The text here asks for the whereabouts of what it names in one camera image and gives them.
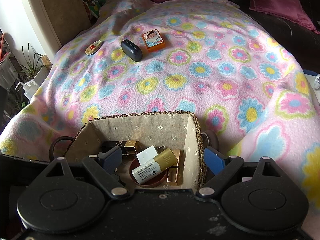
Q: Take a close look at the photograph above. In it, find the dark blue glasses case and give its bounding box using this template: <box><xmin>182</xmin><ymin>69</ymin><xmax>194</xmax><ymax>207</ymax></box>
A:
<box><xmin>121</xmin><ymin>40</ymin><xmax>143</xmax><ymax>62</ymax></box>

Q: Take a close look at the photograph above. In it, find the white squeeze bottle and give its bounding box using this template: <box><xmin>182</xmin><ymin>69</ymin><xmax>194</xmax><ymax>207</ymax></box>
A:
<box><xmin>15</xmin><ymin>80</ymin><xmax>40</xmax><ymax>101</ymax></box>

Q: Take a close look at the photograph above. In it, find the green potted plant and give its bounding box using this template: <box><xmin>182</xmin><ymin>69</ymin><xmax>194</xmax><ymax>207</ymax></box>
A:
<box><xmin>12</xmin><ymin>43</ymin><xmax>52</xmax><ymax>80</ymax></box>

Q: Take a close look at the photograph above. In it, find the fabric lined woven basket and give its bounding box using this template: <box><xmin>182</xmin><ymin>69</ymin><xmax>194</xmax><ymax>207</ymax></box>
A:
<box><xmin>46</xmin><ymin>110</ymin><xmax>219</xmax><ymax>190</ymax></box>

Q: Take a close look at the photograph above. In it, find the orange soap box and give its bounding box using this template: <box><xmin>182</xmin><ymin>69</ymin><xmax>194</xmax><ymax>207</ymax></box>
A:
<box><xmin>142</xmin><ymin>29</ymin><xmax>165</xmax><ymax>53</ymax></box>

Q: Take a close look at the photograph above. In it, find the black gold lipstick box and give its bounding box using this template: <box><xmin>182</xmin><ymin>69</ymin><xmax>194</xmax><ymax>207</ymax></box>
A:
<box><xmin>99</xmin><ymin>140</ymin><xmax>145</xmax><ymax>159</ymax></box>

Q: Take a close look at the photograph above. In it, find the floral fleece blanket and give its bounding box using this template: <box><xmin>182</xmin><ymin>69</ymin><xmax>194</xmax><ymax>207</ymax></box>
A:
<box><xmin>1</xmin><ymin>0</ymin><xmax>319</xmax><ymax>239</ymax></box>

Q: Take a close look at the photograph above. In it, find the beige sofa armrest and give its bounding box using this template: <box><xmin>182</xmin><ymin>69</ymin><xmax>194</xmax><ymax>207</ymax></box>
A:
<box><xmin>25</xmin><ymin>0</ymin><xmax>91</xmax><ymax>59</ymax></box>

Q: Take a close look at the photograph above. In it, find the white gold cream tube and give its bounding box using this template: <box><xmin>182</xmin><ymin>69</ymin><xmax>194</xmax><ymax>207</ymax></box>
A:
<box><xmin>131</xmin><ymin>148</ymin><xmax>177</xmax><ymax>185</ymax></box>

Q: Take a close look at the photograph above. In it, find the round cream tin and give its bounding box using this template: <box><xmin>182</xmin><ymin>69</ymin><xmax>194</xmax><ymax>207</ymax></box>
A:
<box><xmin>85</xmin><ymin>40</ymin><xmax>102</xmax><ymax>55</ymax></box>

